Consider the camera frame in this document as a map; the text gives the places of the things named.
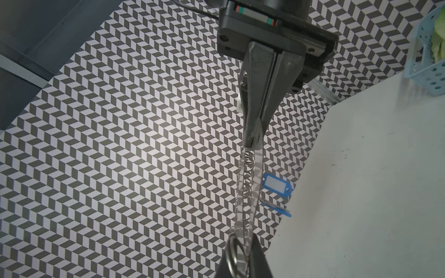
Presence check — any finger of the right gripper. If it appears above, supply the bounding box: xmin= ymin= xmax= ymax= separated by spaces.
xmin=239 ymin=42 xmax=276 ymax=148
xmin=255 ymin=50 xmax=305 ymax=148

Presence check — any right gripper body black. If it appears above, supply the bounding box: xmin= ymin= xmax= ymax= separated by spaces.
xmin=217 ymin=1 xmax=339 ymax=93

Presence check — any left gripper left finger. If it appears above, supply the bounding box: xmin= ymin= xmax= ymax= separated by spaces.
xmin=214 ymin=234 xmax=248 ymax=278

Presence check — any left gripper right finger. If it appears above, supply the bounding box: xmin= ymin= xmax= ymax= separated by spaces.
xmin=249 ymin=239 xmax=273 ymax=278

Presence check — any light blue plastic basket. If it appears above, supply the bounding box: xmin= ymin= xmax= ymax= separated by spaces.
xmin=403 ymin=2 xmax=445 ymax=96

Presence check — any yellow green plastic bag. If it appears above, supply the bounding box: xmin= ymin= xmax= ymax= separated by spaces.
xmin=431 ymin=12 xmax=445 ymax=63

